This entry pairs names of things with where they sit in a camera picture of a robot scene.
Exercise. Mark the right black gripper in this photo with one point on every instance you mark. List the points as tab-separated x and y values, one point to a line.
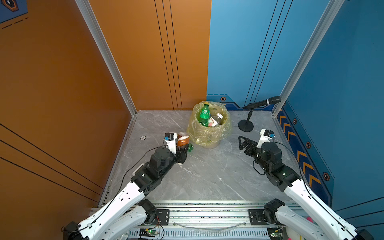
252	144

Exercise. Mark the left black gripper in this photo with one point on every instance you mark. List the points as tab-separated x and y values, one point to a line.
181	156

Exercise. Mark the brown coffee drink bottle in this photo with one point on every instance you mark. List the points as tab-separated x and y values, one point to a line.
182	139

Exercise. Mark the green soda bottle front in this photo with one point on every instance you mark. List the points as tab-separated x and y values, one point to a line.
205	115

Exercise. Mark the green soda bottle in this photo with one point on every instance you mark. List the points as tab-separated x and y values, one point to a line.
205	115
191	147

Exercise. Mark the guava juice bottle white cap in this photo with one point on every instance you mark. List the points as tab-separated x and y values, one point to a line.
216	120

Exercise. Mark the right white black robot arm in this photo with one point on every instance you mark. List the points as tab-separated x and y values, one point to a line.
326	225

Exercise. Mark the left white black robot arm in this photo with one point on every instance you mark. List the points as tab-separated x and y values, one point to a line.
129	208

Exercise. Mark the bin with yellow bag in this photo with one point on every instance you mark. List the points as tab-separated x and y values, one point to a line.
208	137

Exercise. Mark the green circuit board left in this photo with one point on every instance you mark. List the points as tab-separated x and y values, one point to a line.
148	233

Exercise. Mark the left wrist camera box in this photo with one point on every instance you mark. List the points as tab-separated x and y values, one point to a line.
170	140

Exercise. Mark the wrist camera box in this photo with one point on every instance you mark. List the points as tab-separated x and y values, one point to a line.
265	136
170	140

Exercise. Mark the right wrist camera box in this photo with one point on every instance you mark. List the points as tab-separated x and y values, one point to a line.
265	136

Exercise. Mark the aluminium rail base frame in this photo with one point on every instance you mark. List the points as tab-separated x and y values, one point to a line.
205	218

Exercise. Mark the left aluminium corner post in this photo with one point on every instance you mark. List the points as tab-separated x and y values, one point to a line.
101	42

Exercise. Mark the aluminium corner post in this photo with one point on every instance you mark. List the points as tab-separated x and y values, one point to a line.
318	34
101	42

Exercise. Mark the right aluminium corner post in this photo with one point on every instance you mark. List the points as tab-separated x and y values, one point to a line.
318	34

